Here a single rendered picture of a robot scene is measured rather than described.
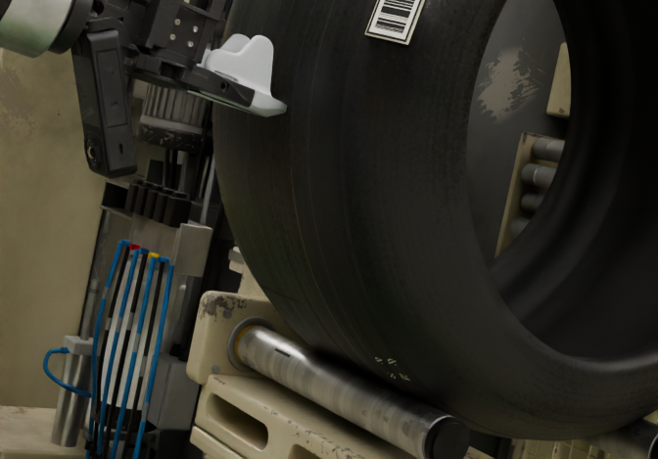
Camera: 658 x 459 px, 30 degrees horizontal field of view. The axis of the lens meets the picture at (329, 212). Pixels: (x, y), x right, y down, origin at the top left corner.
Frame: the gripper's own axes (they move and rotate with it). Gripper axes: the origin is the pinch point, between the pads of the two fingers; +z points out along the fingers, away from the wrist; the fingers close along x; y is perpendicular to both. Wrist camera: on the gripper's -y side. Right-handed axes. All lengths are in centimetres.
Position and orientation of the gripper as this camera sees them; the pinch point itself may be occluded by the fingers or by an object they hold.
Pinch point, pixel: (269, 112)
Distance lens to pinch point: 102.4
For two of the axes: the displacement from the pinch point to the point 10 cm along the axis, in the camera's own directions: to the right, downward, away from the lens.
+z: 7.9, 2.6, 5.6
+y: 3.0, -9.5, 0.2
